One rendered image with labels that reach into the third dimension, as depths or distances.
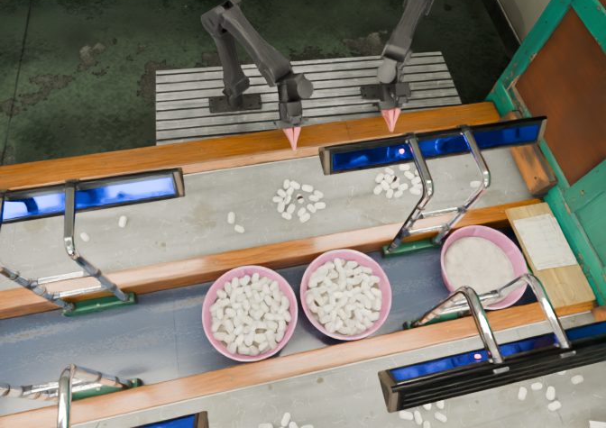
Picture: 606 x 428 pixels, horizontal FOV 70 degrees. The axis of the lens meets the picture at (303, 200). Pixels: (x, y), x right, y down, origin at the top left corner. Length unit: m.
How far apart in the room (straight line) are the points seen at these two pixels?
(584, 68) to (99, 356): 1.60
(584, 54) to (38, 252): 1.68
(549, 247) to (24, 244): 1.60
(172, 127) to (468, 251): 1.12
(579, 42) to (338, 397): 1.20
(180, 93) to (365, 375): 1.21
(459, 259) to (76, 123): 2.10
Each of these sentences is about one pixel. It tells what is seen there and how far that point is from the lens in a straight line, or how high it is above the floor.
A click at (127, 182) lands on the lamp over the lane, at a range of 1.08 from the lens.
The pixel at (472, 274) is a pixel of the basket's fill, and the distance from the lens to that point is 1.46.
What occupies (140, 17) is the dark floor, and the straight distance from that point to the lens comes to 3.19.
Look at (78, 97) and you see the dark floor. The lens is 2.83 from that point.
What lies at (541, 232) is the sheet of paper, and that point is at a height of 0.78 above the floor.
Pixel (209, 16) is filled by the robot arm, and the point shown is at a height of 1.09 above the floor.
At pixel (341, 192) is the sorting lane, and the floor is 0.74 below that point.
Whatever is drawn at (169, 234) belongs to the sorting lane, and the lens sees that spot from 1.40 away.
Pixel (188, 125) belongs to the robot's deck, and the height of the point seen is 0.67.
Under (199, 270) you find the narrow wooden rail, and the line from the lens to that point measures 1.32.
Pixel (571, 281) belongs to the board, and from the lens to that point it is 1.56.
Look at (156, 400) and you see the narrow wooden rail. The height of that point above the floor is 0.77.
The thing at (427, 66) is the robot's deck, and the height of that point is 0.67.
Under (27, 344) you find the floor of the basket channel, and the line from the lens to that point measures 1.51.
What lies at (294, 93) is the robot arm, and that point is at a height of 1.03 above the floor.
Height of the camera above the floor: 2.00
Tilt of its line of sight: 63 degrees down
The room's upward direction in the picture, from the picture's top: 8 degrees clockwise
